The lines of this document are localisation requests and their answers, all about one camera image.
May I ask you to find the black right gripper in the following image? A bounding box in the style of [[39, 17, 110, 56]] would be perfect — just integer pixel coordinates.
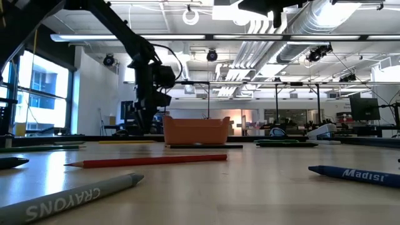
[[238, 0, 313, 16]]

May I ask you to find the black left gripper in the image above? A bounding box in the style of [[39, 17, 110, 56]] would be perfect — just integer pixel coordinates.
[[134, 59, 176, 135]]

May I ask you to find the yellow pencil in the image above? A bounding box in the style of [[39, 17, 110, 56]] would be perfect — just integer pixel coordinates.
[[98, 139, 157, 145]]

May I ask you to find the red pencil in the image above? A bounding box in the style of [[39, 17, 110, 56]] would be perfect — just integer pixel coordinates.
[[64, 154, 228, 169]]

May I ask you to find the orange plastic bin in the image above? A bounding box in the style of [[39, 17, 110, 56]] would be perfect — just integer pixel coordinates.
[[162, 116, 231, 146]]

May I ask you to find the grey crayon with white lettering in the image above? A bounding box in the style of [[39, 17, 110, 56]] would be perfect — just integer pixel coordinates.
[[0, 172, 145, 225]]

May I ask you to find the green pencil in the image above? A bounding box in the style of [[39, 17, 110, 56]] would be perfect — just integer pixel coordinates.
[[0, 144, 87, 154]]

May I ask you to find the blue crayon with white lettering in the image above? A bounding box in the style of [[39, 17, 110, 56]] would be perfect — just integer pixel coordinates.
[[307, 165, 400, 189]]

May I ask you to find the black computer monitor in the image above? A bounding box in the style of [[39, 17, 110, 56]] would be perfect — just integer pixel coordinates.
[[349, 97, 381, 121], [120, 99, 137, 121]]

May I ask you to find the black ceiling speaker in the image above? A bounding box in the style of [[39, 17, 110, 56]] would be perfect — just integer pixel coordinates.
[[102, 53, 115, 67], [206, 49, 219, 63]]

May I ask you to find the long ceiling light bar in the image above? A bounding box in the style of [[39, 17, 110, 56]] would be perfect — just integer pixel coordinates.
[[49, 33, 400, 42]]

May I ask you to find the large window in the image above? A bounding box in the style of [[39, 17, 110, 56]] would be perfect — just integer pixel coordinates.
[[0, 49, 74, 137]]

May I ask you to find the white stapler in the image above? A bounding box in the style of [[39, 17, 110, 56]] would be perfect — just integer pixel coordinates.
[[306, 122, 342, 146]]

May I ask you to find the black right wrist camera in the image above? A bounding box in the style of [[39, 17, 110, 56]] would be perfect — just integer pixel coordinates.
[[272, 11, 284, 29]]

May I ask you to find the black metal gantry frame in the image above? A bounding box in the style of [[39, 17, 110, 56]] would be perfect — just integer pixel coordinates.
[[274, 81, 322, 124], [173, 80, 211, 120]]

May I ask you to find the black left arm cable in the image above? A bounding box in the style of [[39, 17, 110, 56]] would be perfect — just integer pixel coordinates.
[[152, 43, 184, 81]]

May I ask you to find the white cable coil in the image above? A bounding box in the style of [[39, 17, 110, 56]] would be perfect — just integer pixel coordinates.
[[182, 8, 200, 26]]

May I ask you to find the black ceiling camera rig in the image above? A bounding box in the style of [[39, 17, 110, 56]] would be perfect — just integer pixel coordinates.
[[306, 44, 334, 63]]

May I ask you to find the black aluminium table frame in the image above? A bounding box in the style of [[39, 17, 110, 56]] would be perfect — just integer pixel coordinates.
[[0, 134, 400, 149]]

